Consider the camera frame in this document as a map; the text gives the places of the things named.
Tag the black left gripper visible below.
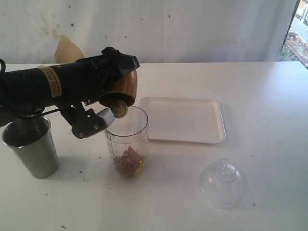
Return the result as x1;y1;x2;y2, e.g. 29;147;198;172
60;47;140;139

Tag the brown wooden cup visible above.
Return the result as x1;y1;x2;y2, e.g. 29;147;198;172
99;70;138;107

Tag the stainless steel cup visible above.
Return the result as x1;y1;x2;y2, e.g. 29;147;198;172
2;116;59;179

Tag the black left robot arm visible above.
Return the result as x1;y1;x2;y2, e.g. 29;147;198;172
0;47;140;139

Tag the clear plastic shaker cup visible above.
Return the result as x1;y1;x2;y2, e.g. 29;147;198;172
105;106;149;179

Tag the clear dome shaker lid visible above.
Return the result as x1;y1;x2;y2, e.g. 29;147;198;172
199;159;244;209

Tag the white rectangular plastic tray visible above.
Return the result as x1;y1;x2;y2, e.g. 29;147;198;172
140;97;226;144

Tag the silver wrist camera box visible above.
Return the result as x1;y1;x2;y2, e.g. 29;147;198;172
96;108;115;127

